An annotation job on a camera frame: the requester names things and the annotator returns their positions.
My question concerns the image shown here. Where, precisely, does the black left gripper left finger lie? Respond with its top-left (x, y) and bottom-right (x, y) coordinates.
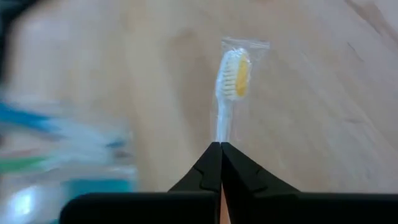
top-left (59, 141), bottom-right (223, 224)

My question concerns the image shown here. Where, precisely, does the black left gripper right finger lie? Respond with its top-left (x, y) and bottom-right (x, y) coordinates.
top-left (221, 141), bottom-right (398, 224)

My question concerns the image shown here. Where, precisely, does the small teal mouthwash bottle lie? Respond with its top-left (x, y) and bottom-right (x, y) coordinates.
top-left (60, 177), bottom-right (136, 195)

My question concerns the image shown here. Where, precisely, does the orange white toothbrush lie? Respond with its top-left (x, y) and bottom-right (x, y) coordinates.
top-left (208, 36), bottom-right (271, 224)

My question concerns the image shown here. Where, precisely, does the clear acrylic organizer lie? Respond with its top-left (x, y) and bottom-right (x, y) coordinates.
top-left (0, 93), bottom-right (139, 224)

